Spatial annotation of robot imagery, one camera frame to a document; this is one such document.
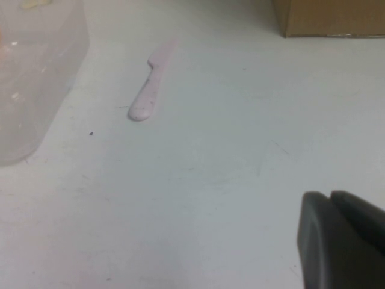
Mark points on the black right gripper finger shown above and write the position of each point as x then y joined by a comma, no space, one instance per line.
346,247

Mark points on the brown cardboard box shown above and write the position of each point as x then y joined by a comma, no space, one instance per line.
331,16

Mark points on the clear plastic egg box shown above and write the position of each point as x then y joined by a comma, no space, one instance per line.
33,90

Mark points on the pink plastic knife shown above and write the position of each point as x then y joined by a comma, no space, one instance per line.
147,96

